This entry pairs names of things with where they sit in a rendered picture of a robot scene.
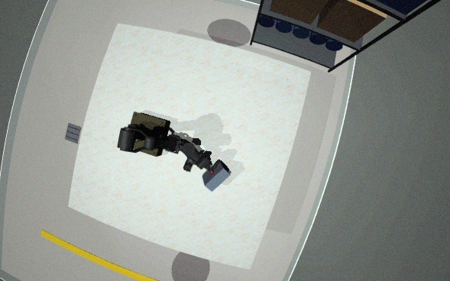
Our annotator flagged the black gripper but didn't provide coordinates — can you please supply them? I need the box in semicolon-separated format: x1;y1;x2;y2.
187;148;212;172

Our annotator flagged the dark navy sloped panel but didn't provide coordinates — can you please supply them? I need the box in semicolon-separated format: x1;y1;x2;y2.
202;161;231;192

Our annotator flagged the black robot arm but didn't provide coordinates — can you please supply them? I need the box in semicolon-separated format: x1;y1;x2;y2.
117;124;196;172

